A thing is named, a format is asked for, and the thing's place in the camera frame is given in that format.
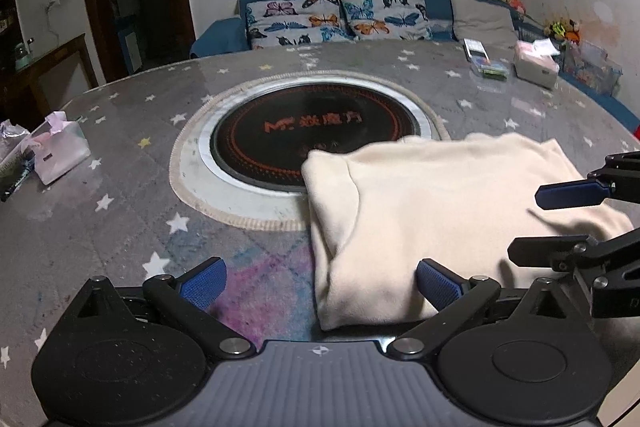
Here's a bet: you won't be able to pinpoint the cream sweater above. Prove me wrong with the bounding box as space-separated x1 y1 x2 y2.
301 133 635 332

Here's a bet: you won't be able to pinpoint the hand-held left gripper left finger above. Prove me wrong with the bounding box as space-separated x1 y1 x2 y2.
70 257 256 358

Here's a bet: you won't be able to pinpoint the white tissue box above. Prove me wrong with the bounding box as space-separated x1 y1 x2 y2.
514 38 561 90

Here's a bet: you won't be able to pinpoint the butterfly print cushion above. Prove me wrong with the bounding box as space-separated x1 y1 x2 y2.
245 0 356 50
340 0 433 42

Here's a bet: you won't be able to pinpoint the wooden sideboard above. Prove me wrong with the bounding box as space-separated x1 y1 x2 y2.
0 33 101 118

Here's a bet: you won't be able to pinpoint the pink tissue pack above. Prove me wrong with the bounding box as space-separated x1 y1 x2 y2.
30 111 92 186

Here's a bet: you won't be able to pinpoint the black round induction cooker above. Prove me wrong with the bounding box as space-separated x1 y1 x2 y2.
199 79 433 195

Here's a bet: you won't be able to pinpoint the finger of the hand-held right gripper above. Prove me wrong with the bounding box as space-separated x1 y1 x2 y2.
507 227 640 273
535 150 640 210

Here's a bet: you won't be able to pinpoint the clear storage box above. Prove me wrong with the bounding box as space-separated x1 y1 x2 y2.
562 39 623 96

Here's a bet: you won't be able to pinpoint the glass kettle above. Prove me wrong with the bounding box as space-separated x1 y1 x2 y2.
14 38 36 72

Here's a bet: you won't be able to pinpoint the blue sofa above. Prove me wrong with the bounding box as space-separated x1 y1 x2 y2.
189 0 640 132

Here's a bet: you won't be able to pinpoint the white remote control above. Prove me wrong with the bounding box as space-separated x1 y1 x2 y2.
462 38 491 60

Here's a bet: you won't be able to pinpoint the small clear plastic box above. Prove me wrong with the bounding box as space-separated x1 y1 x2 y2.
470 54 511 81

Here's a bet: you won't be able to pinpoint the black pen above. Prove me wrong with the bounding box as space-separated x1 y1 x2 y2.
0 157 36 202

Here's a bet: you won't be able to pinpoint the grey cushion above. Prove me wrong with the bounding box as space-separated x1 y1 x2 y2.
450 0 518 48

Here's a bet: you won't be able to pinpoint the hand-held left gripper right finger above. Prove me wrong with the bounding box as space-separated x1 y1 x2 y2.
387 258 583 360

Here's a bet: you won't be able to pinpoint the colourful toys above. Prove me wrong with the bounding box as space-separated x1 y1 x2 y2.
544 19 583 45

